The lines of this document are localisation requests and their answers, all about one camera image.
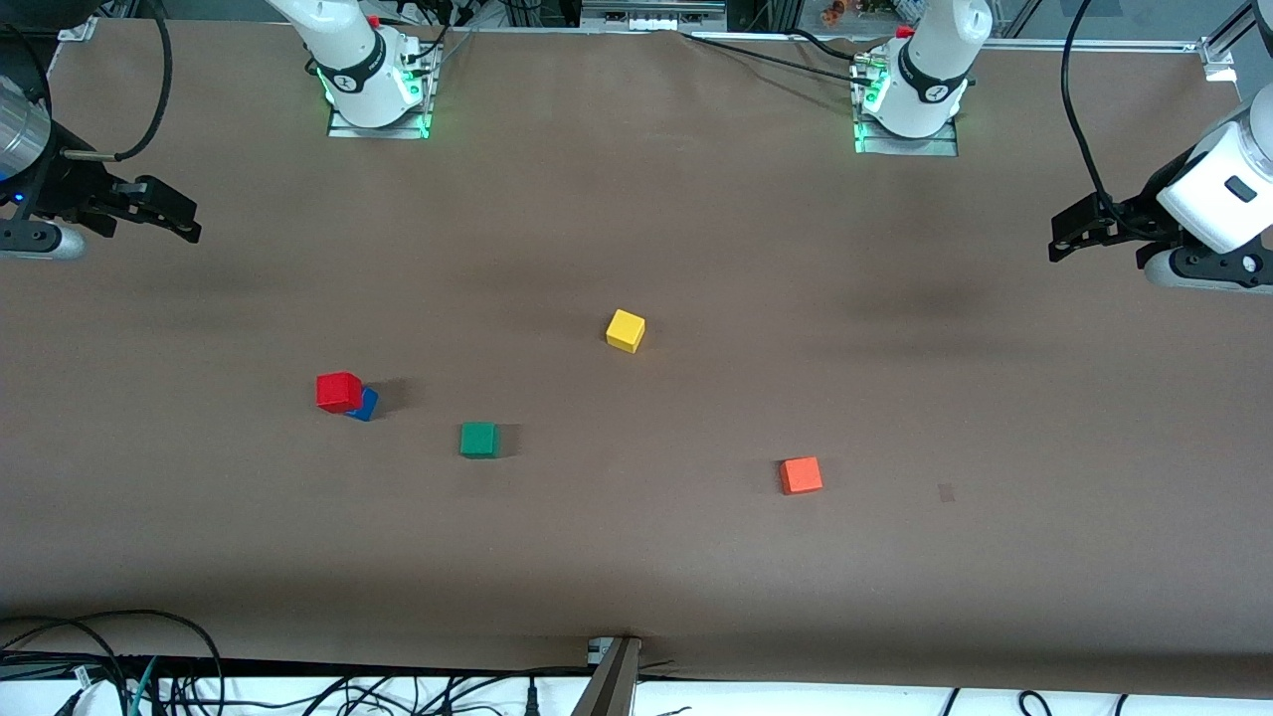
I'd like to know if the red cube block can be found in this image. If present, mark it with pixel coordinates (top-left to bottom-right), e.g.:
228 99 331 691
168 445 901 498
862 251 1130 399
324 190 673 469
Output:
316 371 363 415

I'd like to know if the aluminium diagonal strut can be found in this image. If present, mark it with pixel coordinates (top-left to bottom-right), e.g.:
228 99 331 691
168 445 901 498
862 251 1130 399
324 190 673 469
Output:
1208 0 1259 56

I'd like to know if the grey power strip box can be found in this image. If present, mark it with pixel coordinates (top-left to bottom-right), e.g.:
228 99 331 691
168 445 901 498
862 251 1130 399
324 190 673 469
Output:
582 0 728 31

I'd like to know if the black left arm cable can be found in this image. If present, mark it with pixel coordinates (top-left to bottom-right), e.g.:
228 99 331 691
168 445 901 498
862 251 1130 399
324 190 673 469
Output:
1059 0 1130 215

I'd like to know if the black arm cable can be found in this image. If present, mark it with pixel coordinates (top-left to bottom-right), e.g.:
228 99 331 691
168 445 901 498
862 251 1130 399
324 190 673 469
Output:
62 0 175 162
1059 0 1130 215

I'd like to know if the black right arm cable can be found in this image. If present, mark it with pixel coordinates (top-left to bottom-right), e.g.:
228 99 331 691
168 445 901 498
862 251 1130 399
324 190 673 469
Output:
62 0 175 162

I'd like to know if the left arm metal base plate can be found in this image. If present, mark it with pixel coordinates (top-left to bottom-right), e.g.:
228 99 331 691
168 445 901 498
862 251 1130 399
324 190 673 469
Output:
853 99 961 157

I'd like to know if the aluminium frame rail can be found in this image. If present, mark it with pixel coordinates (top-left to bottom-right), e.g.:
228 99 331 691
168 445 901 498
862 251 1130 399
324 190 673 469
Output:
995 38 1204 51

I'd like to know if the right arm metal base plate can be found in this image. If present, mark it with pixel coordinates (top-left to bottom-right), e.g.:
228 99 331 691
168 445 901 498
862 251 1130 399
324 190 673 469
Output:
328 45 434 140

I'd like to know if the short black table cable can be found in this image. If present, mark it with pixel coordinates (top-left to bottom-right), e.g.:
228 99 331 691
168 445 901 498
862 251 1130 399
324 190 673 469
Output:
791 28 881 63

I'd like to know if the long black table cable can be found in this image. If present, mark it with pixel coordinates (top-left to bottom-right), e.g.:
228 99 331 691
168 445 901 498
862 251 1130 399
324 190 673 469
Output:
681 33 866 83

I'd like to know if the black looped cable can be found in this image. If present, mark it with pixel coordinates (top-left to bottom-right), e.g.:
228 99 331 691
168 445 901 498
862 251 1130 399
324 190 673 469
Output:
0 609 226 716

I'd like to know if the teal cable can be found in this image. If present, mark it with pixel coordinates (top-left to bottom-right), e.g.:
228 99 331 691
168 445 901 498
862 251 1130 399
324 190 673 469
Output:
124 656 162 716

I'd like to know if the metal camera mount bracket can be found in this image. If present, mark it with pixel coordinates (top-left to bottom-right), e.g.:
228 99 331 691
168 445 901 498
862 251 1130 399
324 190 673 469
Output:
572 636 643 716

